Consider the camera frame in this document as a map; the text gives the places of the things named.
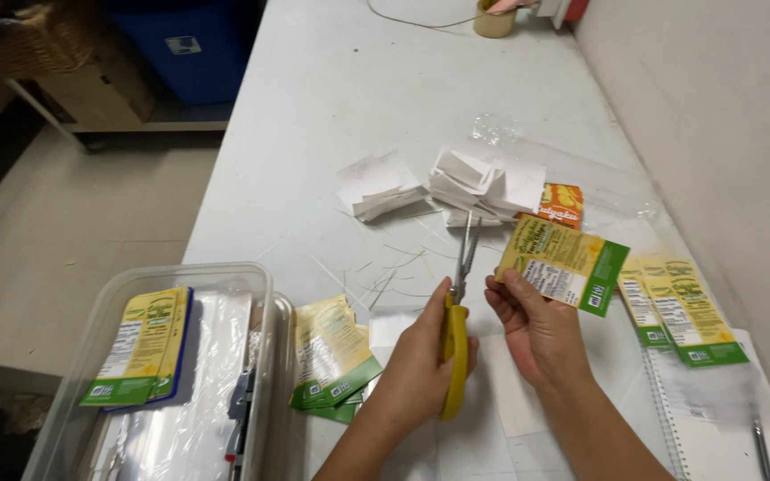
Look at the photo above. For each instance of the white spiral notebook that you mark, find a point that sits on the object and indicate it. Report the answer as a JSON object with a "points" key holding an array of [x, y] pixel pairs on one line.
{"points": [[712, 427]]}

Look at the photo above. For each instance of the small pile of white paper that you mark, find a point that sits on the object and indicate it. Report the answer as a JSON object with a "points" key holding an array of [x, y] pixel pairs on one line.
{"points": [[378, 184]]}

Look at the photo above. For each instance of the brown cardboard box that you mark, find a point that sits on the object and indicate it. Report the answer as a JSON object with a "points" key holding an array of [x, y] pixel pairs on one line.
{"points": [[101, 90]]}

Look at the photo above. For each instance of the wicker basket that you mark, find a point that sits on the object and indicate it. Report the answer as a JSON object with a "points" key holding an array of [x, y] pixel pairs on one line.
{"points": [[37, 40]]}

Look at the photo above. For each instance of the scattered thin paper trimmings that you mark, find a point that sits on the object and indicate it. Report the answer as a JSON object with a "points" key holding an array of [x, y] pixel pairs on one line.
{"points": [[391, 267]]}

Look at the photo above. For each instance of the large pile of white paper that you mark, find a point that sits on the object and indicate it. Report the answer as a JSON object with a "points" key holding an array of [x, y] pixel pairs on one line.
{"points": [[478, 184]]}

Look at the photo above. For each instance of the orange label card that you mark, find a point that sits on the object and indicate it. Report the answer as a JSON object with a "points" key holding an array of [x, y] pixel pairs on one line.
{"points": [[562, 200]]}

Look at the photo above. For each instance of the blue plastic bin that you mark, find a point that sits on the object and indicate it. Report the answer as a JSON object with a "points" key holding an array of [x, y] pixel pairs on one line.
{"points": [[191, 47]]}

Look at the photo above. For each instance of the yellow green label card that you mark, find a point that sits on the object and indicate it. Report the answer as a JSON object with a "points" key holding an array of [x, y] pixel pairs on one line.
{"points": [[572, 257]]}

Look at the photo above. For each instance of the crumpled clear plastic bag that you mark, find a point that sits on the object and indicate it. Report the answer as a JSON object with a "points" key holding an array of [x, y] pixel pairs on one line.
{"points": [[592, 180]]}

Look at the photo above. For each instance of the silver pen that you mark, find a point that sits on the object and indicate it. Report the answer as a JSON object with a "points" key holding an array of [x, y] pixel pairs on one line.
{"points": [[761, 447]]}

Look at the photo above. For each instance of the blue-edged yellow label stack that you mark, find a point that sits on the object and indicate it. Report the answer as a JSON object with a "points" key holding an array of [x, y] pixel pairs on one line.
{"points": [[141, 347]]}

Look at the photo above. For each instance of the pink item in cup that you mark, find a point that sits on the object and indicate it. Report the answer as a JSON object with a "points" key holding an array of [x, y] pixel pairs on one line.
{"points": [[509, 5]]}

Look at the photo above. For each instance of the clear plastic storage container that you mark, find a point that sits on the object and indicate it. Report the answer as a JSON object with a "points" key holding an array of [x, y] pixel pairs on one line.
{"points": [[84, 374]]}

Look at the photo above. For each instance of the fanned yellow green label stack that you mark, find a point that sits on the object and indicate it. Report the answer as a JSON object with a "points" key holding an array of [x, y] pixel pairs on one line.
{"points": [[682, 311]]}

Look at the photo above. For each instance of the tan cup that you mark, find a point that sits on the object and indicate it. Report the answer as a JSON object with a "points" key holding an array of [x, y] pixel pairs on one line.
{"points": [[494, 25]]}

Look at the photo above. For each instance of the person's right hand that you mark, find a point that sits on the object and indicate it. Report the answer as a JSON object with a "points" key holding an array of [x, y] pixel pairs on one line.
{"points": [[545, 341]]}

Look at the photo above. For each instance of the person's left hand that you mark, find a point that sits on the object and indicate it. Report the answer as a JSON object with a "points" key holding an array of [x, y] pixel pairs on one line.
{"points": [[412, 364]]}

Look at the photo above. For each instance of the stack of clear plastic sleeves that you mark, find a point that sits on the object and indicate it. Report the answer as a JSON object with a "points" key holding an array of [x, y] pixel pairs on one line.
{"points": [[191, 414]]}

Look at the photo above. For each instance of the white and red device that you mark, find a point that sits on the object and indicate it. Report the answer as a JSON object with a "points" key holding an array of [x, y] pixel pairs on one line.
{"points": [[562, 10]]}

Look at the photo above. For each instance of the thick yellow green label stack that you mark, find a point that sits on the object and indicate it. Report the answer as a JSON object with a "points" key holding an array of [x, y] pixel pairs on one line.
{"points": [[328, 354]]}

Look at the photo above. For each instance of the dark grey clip tool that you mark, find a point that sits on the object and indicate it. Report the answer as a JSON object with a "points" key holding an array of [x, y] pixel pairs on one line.
{"points": [[241, 407]]}

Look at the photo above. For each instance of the low wheeled cart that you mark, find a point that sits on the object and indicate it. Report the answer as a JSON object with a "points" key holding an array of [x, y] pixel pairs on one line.
{"points": [[158, 123]]}

